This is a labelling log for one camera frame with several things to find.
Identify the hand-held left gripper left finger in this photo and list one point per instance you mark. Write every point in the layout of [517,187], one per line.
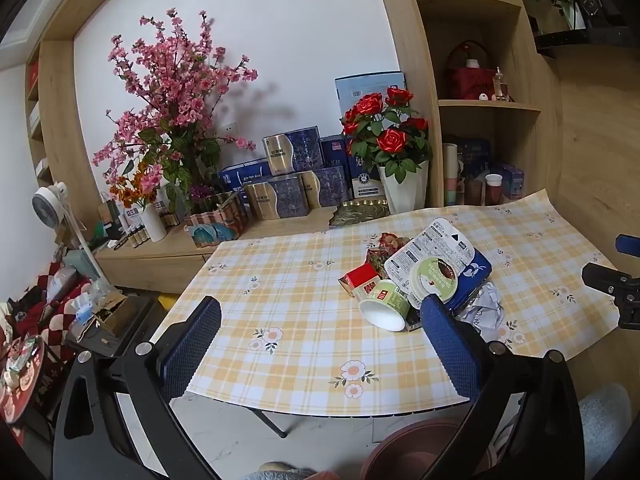
[192,345]

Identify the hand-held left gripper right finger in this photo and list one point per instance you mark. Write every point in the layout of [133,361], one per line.
[450,345]

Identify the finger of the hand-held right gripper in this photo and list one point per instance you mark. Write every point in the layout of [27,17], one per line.
[629,245]
[612,285]

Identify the silver foil wrapper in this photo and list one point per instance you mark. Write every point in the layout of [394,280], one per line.
[485,310]

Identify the blue carton box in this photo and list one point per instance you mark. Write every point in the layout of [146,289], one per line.
[475,272]

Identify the green paper cup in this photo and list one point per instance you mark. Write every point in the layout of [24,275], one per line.
[382,305]

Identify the white plastic tray lid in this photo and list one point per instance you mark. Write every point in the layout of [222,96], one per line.
[425,250]

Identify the red white small box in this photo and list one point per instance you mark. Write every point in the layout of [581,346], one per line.
[360,280]

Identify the gold brown wrapper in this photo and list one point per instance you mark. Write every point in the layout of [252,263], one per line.
[382,252]

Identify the pink plastic bin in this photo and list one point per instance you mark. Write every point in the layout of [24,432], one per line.
[400,452]

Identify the cardboard box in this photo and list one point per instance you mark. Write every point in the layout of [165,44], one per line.
[112,312]

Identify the wooden sideboard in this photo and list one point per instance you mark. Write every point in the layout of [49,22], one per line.
[150,265]

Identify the yellow checked floral tablecloth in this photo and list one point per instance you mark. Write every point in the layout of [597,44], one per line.
[300,320]

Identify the teal coasters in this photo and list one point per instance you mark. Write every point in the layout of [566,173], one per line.
[210,236]

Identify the row of small brown bottles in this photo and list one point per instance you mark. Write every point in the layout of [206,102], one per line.
[145,235]

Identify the orange flowers in white vase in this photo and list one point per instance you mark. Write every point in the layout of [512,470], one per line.
[152,222]

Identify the woven basket planter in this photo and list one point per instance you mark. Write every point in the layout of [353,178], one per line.
[220,217]

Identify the person's right fuzzy trouser leg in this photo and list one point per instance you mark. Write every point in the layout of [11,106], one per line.
[605,425]

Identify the red white checked blanket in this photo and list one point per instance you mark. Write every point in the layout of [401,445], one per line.
[55,310]

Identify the red cup with white cup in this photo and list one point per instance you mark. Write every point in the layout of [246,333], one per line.
[493,192]

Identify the paper gift bag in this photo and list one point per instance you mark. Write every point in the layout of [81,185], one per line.
[110,217]

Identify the brown cup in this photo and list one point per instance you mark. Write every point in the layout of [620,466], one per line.
[473,194]

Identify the fluffy grey slipper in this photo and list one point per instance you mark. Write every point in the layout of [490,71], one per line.
[282,472]

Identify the gold green leaf tray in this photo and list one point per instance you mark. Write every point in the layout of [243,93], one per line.
[357,212]

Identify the red roses in white pot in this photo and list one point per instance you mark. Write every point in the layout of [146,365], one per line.
[400,185]

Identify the silver blue gift box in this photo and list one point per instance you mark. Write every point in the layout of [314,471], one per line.
[275,199]
[292,150]
[325,187]

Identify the stack of pastel paper cups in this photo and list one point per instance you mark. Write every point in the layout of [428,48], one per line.
[452,175]

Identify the flat blue box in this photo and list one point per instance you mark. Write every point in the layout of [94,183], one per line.
[245,175]

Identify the dark blue printed box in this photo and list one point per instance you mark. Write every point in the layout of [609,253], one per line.
[475,155]

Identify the blue white box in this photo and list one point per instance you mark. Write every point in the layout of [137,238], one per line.
[365,182]

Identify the white desk fan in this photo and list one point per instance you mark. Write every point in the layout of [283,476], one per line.
[47,205]

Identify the small glass bottle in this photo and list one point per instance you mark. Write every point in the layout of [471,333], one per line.
[501,87]

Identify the pink blossom plant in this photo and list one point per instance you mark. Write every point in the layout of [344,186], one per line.
[170,95]

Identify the wooden side shelf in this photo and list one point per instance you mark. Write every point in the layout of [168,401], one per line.
[45,125]

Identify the large light blue box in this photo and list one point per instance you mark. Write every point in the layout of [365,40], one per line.
[360,92]

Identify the wooden shelf unit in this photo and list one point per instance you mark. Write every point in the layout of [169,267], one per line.
[425,60]

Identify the black folding table frame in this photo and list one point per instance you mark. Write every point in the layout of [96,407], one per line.
[272,422]

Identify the black wall shelf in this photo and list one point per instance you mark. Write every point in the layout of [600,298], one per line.
[580,37]

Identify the white wall socket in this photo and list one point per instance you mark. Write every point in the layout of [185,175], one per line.
[228,127]

